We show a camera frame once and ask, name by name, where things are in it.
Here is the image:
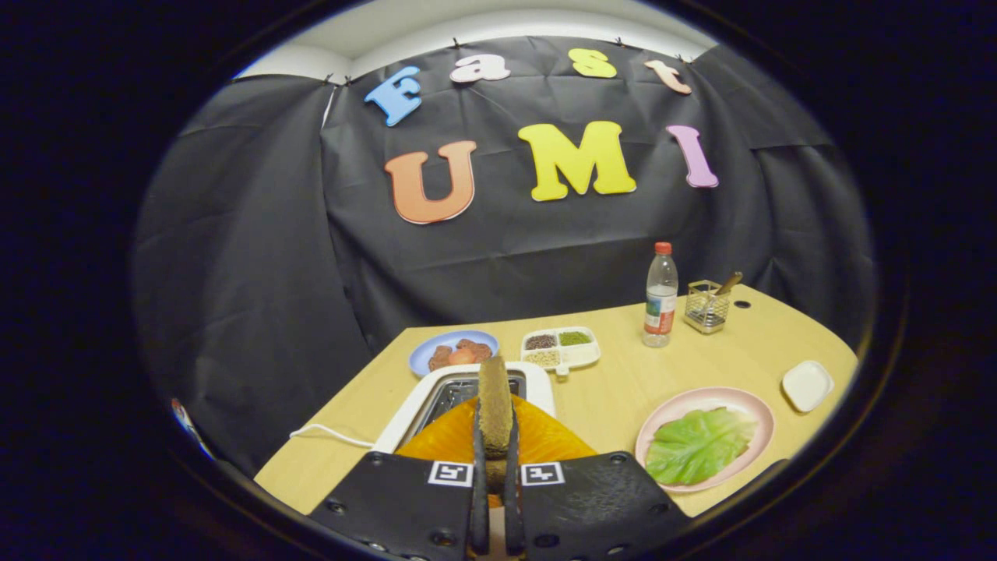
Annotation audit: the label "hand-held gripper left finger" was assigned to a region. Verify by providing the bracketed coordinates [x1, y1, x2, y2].
[308, 393, 491, 561]

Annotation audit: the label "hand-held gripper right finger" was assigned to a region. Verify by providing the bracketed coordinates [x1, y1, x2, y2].
[502, 393, 690, 561]

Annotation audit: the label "brown bread slice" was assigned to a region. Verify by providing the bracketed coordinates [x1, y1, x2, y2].
[477, 356, 515, 493]

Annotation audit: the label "green lettuce leaf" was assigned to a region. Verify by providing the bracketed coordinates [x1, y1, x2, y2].
[645, 407, 759, 485]

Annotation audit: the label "white toaster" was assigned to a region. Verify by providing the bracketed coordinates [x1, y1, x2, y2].
[372, 361, 557, 454]

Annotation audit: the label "red meat pieces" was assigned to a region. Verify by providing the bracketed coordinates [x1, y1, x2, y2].
[428, 338, 494, 372]

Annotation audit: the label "blue plate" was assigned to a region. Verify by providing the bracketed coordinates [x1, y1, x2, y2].
[408, 330, 500, 378]

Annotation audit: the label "white divided seasoning tray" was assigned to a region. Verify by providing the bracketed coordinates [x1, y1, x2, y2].
[520, 326, 602, 376]

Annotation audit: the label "pink round plate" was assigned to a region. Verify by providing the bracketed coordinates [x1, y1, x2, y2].
[635, 386, 776, 494]

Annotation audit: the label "clear bottle with red cap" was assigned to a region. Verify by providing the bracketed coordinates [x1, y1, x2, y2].
[643, 242, 679, 348]

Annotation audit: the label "black backdrop cloth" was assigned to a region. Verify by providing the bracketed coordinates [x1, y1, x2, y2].
[131, 35, 877, 476]

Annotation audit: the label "white rectangular plate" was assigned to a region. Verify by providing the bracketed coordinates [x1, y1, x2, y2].
[781, 360, 835, 413]

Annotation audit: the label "wire utensil holder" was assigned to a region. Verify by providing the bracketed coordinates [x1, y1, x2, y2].
[684, 280, 731, 335]

